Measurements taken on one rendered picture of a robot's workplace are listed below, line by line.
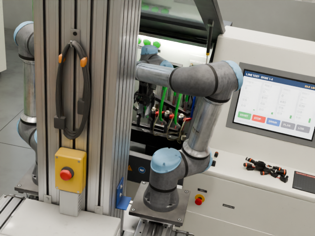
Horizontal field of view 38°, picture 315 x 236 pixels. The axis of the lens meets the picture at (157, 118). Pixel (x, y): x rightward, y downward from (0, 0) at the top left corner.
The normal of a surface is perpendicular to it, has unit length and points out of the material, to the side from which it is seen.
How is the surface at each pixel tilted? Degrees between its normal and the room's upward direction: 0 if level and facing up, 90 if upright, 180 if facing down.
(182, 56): 90
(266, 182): 0
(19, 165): 0
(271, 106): 76
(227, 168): 0
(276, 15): 90
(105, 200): 90
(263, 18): 90
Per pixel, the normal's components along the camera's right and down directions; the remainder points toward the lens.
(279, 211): -0.31, 0.42
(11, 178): 0.10, -0.88
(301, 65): -0.28, 0.20
